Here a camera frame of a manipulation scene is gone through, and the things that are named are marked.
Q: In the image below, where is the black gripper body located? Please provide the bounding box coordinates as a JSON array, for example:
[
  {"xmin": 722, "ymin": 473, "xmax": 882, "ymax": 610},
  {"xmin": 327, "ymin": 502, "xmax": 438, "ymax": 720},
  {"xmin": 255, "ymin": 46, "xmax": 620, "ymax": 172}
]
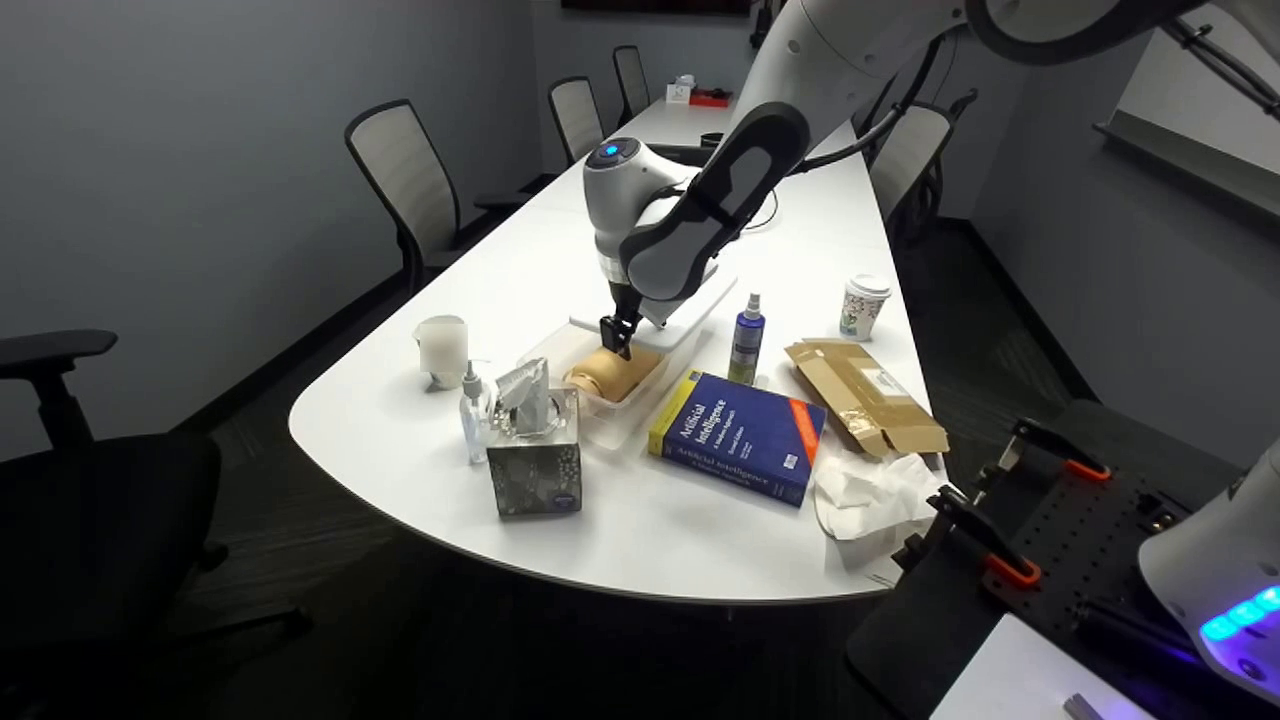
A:
[{"xmin": 600, "ymin": 270, "xmax": 655, "ymax": 336}]

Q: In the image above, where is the purple spray bottle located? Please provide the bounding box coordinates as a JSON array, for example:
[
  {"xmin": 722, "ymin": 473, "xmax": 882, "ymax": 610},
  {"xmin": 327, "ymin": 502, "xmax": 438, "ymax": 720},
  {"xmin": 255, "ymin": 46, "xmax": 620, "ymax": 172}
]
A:
[{"xmin": 722, "ymin": 293, "xmax": 768, "ymax": 388}]

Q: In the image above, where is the grey tissue box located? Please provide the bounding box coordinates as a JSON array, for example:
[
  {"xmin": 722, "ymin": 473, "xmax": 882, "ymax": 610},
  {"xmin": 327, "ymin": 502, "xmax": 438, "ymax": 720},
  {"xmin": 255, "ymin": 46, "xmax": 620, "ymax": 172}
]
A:
[{"xmin": 479, "ymin": 351, "xmax": 586, "ymax": 525}]

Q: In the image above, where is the blue hardcover book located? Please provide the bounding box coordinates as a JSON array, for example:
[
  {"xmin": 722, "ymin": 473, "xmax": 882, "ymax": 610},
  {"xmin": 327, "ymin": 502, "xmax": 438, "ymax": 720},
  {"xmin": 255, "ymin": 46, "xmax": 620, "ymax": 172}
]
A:
[{"xmin": 642, "ymin": 367, "xmax": 833, "ymax": 510}]

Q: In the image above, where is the clear hand sanitizer bottle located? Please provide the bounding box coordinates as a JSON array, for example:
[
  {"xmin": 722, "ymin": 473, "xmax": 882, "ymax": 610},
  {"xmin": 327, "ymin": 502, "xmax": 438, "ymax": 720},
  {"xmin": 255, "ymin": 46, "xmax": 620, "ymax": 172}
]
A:
[{"xmin": 454, "ymin": 357, "xmax": 490, "ymax": 473}]

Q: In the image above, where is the small open paper cup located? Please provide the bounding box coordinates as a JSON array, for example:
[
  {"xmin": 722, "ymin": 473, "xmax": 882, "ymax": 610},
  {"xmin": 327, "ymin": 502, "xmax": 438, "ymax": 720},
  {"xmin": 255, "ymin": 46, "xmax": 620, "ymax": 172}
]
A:
[{"xmin": 413, "ymin": 313, "xmax": 472, "ymax": 394}]

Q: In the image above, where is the grey mesh office chair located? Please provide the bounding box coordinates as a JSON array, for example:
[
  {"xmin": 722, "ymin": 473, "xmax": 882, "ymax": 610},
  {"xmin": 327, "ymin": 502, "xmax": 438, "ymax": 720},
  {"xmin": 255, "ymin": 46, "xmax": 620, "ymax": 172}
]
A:
[
  {"xmin": 867, "ymin": 87, "xmax": 978, "ymax": 227},
  {"xmin": 609, "ymin": 40, "xmax": 655, "ymax": 121},
  {"xmin": 339, "ymin": 95, "xmax": 472, "ymax": 293},
  {"xmin": 542, "ymin": 73, "xmax": 611, "ymax": 169}
]

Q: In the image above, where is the lidded paper coffee cup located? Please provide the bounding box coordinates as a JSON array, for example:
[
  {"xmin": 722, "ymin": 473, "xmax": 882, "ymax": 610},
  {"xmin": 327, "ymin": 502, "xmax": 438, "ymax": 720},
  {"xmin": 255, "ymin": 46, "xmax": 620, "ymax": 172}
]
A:
[{"xmin": 836, "ymin": 270, "xmax": 897, "ymax": 343}]

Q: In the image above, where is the open brown cardboard box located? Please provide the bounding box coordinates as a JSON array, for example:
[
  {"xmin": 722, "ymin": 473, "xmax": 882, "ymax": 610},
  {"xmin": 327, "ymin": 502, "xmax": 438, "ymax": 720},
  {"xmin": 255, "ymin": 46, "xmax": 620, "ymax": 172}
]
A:
[{"xmin": 780, "ymin": 336, "xmax": 953, "ymax": 465}]

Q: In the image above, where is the crumpled white cloth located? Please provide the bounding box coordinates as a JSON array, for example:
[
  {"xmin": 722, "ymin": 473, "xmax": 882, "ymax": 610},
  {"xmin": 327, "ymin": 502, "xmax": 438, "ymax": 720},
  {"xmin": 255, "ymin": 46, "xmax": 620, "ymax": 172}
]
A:
[{"xmin": 808, "ymin": 445, "xmax": 953, "ymax": 548}]

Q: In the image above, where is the black mounting board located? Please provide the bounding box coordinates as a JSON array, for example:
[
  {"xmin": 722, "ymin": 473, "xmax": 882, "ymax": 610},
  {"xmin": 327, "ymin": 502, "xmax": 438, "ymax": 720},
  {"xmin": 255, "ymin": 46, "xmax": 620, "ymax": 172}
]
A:
[{"xmin": 838, "ymin": 394, "xmax": 1280, "ymax": 720}]

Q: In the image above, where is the white paper sheet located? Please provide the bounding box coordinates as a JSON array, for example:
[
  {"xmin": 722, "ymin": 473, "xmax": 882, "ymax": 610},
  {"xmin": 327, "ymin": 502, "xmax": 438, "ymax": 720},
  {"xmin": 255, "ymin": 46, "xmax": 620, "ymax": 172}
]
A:
[{"xmin": 928, "ymin": 606, "xmax": 1157, "ymax": 720}]

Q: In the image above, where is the black padded office chair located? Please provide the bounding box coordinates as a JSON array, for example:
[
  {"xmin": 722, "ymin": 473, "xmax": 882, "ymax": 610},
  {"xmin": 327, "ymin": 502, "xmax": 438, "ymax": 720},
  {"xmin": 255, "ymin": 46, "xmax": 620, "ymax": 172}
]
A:
[{"xmin": 0, "ymin": 328, "xmax": 314, "ymax": 720}]

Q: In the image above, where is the black clamp orange handle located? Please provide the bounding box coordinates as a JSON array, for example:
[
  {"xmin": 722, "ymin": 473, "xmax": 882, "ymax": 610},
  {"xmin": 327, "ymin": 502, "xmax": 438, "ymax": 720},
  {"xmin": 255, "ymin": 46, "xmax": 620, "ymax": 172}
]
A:
[
  {"xmin": 990, "ymin": 417, "xmax": 1118, "ymax": 487},
  {"xmin": 892, "ymin": 479, "xmax": 1047, "ymax": 596}
]

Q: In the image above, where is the wall whiteboard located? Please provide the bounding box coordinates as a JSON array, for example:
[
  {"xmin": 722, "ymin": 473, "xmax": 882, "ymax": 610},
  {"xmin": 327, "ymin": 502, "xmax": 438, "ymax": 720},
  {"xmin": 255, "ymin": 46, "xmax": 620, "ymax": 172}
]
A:
[{"xmin": 1090, "ymin": 0, "xmax": 1280, "ymax": 224}]

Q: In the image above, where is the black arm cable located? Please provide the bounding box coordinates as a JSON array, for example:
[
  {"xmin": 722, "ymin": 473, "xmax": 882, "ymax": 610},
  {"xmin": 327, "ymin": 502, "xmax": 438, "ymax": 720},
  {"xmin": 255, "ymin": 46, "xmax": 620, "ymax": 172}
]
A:
[{"xmin": 1171, "ymin": 6, "xmax": 1280, "ymax": 121}]

